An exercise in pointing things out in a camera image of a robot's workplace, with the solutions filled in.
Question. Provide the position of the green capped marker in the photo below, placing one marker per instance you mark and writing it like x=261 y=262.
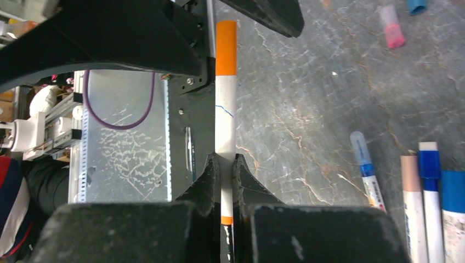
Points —
x=452 y=197

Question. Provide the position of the peach capped marker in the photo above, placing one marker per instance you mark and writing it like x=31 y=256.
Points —
x=413 y=210

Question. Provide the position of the white slotted cable duct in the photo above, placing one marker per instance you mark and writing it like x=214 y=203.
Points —
x=83 y=175

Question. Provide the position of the clear red pen cap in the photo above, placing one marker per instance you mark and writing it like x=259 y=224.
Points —
x=391 y=26

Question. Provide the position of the navy capped white marker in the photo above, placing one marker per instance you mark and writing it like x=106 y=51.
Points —
x=430 y=173

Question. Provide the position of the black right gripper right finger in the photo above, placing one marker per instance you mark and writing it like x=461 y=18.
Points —
x=268 y=230

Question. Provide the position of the blue pen cap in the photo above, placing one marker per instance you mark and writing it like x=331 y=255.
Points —
x=416 y=6

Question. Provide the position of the orange capped white marker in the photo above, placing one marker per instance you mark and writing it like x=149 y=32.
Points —
x=225 y=125

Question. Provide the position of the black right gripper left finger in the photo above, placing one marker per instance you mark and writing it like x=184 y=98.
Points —
x=183 y=230

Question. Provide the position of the clear capped blue marker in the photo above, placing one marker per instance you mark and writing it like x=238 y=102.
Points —
x=367 y=170

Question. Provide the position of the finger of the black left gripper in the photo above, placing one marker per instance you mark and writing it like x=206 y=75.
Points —
x=105 y=35
x=282 y=16

